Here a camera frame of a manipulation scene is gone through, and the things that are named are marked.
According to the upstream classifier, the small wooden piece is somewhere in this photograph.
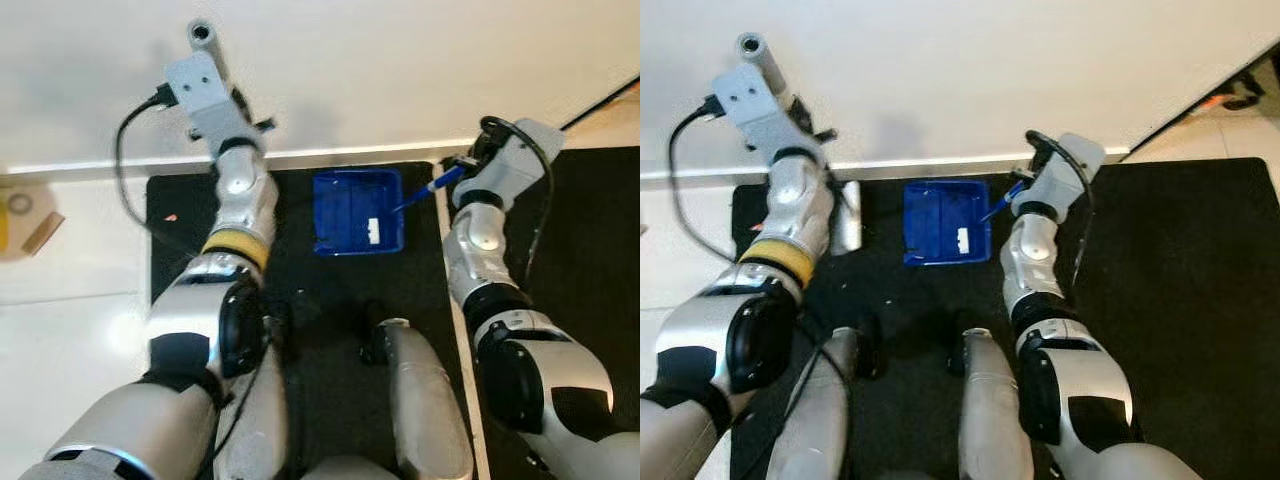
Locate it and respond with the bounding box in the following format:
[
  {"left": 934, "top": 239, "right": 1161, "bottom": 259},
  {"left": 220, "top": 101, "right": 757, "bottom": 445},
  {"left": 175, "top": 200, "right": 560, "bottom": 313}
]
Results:
[{"left": 22, "top": 212, "right": 65, "bottom": 256}]

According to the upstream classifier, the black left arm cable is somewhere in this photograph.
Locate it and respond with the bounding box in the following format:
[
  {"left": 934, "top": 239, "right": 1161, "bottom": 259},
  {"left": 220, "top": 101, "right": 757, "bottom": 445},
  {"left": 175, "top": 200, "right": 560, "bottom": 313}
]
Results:
[
  {"left": 667, "top": 95, "right": 743, "bottom": 265},
  {"left": 112, "top": 88, "right": 201, "bottom": 261}
]

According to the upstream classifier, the silver right robot leg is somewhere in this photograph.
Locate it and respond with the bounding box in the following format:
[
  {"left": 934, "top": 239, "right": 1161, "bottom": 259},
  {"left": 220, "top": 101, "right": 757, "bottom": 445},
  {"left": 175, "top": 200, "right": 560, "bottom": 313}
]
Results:
[
  {"left": 948, "top": 328, "right": 1036, "bottom": 480},
  {"left": 362, "top": 318, "right": 476, "bottom": 480}
]

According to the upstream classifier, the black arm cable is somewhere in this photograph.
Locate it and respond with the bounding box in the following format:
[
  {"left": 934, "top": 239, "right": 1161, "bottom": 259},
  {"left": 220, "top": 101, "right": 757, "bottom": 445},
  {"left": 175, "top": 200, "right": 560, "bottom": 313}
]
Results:
[
  {"left": 112, "top": 88, "right": 201, "bottom": 261},
  {"left": 667, "top": 95, "right": 743, "bottom": 265},
  {"left": 480, "top": 115, "right": 557, "bottom": 283},
  {"left": 1025, "top": 130, "right": 1097, "bottom": 291}
]

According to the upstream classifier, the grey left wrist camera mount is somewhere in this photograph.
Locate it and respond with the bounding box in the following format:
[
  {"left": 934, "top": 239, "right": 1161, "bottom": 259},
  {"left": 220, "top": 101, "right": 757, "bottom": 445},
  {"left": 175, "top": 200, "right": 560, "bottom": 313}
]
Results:
[
  {"left": 712, "top": 62, "right": 803, "bottom": 161},
  {"left": 165, "top": 52, "right": 253, "bottom": 147}
]

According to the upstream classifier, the silver left robot leg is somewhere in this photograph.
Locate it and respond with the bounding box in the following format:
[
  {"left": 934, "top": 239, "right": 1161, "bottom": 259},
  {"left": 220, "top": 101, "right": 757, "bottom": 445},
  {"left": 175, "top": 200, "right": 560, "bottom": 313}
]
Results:
[
  {"left": 768, "top": 325, "right": 881, "bottom": 480},
  {"left": 212, "top": 345, "right": 301, "bottom": 480}
]

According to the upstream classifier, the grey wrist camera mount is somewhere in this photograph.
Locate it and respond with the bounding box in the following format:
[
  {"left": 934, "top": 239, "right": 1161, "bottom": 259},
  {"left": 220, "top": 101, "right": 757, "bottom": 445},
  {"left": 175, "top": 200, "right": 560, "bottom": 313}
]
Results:
[
  {"left": 165, "top": 52, "right": 253, "bottom": 147},
  {"left": 455, "top": 118, "right": 566, "bottom": 211},
  {"left": 1012, "top": 132, "right": 1106, "bottom": 221},
  {"left": 712, "top": 62, "right": 803, "bottom": 161}
]

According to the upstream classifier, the silver robot leg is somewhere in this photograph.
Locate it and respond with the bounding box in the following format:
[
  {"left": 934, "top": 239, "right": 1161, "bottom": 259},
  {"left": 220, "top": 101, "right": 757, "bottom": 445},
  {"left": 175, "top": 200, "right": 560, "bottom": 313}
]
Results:
[
  {"left": 948, "top": 328, "right": 1036, "bottom": 480},
  {"left": 362, "top": 318, "right": 476, "bottom": 480},
  {"left": 212, "top": 345, "right": 301, "bottom": 480},
  {"left": 768, "top": 325, "right": 881, "bottom": 480}
]

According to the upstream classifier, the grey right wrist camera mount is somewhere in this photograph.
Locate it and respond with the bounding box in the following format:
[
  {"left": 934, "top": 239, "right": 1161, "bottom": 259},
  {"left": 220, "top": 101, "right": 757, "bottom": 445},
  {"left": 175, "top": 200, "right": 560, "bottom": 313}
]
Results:
[
  {"left": 1012, "top": 132, "right": 1106, "bottom": 221},
  {"left": 455, "top": 118, "right": 566, "bottom": 211}
]

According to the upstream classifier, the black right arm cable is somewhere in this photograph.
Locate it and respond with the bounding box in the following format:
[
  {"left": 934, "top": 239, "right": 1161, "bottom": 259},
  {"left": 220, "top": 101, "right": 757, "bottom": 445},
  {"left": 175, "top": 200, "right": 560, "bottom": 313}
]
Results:
[
  {"left": 1025, "top": 130, "right": 1097, "bottom": 291},
  {"left": 480, "top": 115, "right": 557, "bottom": 283}
]

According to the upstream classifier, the blue long-handled dustpan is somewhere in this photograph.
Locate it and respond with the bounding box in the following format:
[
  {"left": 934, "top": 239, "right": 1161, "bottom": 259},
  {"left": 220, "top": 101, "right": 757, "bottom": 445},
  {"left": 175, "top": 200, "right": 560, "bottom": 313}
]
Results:
[
  {"left": 903, "top": 178, "right": 1031, "bottom": 266},
  {"left": 312, "top": 165, "right": 471, "bottom": 258}
]

